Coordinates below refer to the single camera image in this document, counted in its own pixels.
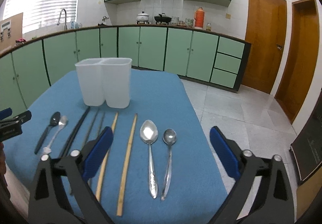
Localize small clear-handled spoon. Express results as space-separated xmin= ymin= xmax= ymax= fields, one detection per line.
xmin=42 ymin=115 xmax=68 ymax=155

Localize black wok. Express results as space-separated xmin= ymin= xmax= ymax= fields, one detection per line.
xmin=154 ymin=14 xmax=171 ymax=25

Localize dark board at right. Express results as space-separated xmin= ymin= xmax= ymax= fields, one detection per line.
xmin=290 ymin=102 xmax=321 ymax=185

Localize steel sink faucet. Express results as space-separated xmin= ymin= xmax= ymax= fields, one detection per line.
xmin=56 ymin=8 xmax=68 ymax=31

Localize white cooking pot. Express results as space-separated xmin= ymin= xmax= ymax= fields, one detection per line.
xmin=136 ymin=11 xmax=150 ymax=24

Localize large steel spoon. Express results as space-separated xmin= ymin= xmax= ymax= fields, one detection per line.
xmin=140 ymin=120 xmax=158 ymax=199

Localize cardboard box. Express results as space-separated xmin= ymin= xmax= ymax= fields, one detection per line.
xmin=0 ymin=13 xmax=23 ymax=52

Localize bamboo chopstick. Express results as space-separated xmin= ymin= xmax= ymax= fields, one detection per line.
xmin=116 ymin=113 xmax=137 ymax=217
xmin=96 ymin=112 xmax=118 ymax=202

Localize black plastic spoon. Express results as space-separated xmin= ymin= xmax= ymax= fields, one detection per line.
xmin=34 ymin=112 xmax=61 ymax=154

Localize glass jar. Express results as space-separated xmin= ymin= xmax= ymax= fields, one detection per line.
xmin=206 ymin=23 xmax=212 ymax=31

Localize small steel spoon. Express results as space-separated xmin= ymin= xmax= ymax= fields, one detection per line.
xmin=161 ymin=129 xmax=177 ymax=201

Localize brown wooden door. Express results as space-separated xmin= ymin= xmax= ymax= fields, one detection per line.
xmin=242 ymin=0 xmax=287 ymax=94

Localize black chopstick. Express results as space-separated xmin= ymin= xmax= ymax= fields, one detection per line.
xmin=58 ymin=106 xmax=91 ymax=158

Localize white plastic utensil holder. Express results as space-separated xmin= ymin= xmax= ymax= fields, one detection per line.
xmin=75 ymin=57 xmax=132 ymax=108

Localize blue table cloth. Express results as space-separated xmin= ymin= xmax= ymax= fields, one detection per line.
xmin=4 ymin=70 xmax=227 ymax=223

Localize thin metal chopstick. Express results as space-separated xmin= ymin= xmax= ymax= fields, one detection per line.
xmin=82 ymin=109 xmax=99 ymax=147
xmin=97 ymin=112 xmax=105 ymax=136

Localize green lower kitchen cabinets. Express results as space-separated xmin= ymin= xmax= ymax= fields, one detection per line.
xmin=1 ymin=25 xmax=251 ymax=115

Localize orange thermos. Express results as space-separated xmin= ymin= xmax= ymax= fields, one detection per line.
xmin=194 ymin=7 xmax=205 ymax=29

